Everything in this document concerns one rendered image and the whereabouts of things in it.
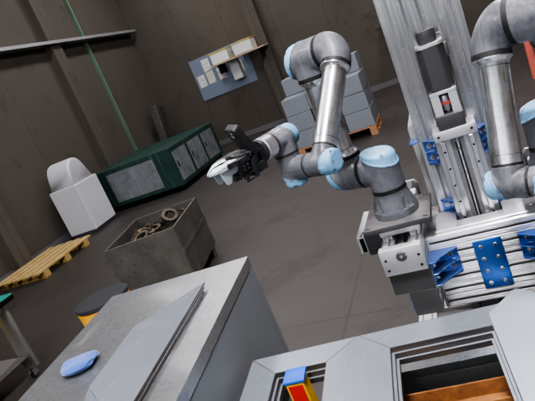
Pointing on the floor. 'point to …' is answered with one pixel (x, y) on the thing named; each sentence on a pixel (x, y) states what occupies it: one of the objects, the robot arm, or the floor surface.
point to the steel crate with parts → (162, 246)
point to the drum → (89, 306)
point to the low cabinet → (161, 168)
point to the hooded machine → (79, 197)
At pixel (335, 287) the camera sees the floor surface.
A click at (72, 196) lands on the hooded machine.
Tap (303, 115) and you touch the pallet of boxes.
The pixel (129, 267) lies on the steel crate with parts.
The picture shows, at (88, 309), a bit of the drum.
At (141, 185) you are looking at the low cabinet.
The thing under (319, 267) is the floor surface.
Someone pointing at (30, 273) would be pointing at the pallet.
